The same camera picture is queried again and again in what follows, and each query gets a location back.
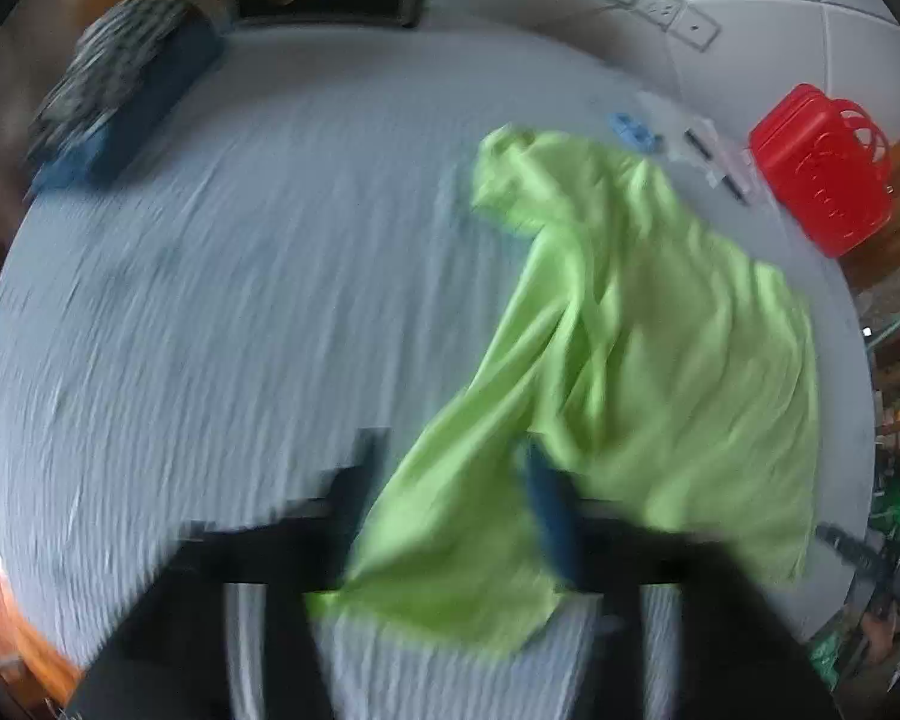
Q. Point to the blue plastic ring holder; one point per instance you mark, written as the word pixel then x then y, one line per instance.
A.
pixel 634 133

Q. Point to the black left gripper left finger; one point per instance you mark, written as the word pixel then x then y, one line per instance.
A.
pixel 168 656

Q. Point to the white wall socket panel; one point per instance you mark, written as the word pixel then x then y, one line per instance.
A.
pixel 676 17

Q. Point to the lime green shirt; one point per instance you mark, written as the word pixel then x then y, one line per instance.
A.
pixel 670 373

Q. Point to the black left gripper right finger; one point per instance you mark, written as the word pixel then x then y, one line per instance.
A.
pixel 736 657

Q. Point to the black pen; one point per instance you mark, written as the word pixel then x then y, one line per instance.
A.
pixel 714 168

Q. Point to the light blue bed sheet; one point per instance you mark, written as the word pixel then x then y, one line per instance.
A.
pixel 295 259

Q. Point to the red plastic basket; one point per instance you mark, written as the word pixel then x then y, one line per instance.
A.
pixel 828 163

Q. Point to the white paper sheets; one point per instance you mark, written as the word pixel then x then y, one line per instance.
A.
pixel 669 120

